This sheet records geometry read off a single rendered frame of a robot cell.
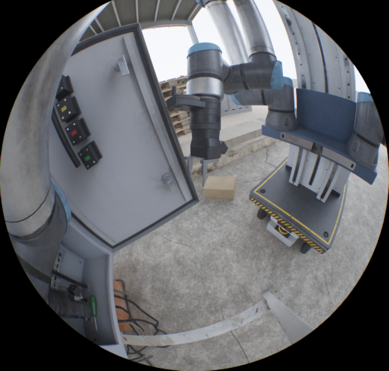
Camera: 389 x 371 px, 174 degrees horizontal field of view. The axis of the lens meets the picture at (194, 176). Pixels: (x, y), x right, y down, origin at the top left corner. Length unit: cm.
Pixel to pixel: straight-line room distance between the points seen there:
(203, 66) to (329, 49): 72
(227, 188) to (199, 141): 97
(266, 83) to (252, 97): 30
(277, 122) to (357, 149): 41
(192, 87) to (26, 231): 35
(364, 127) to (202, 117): 60
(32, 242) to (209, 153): 32
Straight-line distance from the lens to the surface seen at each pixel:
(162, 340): 91
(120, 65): 31
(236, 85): 42
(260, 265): 104
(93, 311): 52
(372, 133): 64
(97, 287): 57
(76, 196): 41
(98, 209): 42
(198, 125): 28
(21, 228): 16
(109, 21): 627
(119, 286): 132
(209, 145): 27
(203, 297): 102
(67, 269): 61
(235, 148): 177
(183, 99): 26
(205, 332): 81
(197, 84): 30
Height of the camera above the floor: 100
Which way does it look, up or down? 36 degrees down
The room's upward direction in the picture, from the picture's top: 18 degrees counter-clockwise
